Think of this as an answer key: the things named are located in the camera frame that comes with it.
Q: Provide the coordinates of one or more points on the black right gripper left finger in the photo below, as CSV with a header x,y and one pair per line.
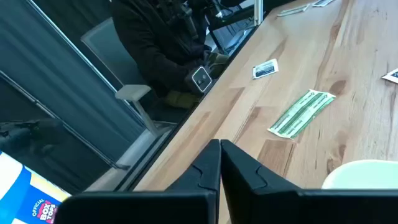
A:
x,y
199,186

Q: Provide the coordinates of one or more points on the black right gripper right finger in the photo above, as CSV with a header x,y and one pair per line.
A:
x,y
248,193

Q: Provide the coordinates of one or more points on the green striped bandage packet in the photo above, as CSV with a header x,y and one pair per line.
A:
x,y
293,10
300,113

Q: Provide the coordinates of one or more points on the white plastic bin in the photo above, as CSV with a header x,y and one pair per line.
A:
x,y
360,174

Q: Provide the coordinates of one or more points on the white blue alcohol pad packet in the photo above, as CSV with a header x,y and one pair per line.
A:
x,y
321,2
392,75
265,69

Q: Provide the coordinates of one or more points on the person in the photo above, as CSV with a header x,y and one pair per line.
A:
x,y
155,46

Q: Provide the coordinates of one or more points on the grey office chair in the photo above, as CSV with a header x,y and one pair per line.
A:
x,y
109,53

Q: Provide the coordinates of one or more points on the yellow blue wipes canister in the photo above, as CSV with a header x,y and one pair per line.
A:
x,y
25,193

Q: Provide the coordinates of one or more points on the silver aluminium extrusion piece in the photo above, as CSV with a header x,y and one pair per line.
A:
x,y
258,12

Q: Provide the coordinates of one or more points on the black table-level camera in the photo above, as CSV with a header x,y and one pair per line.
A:
x,y
200,79

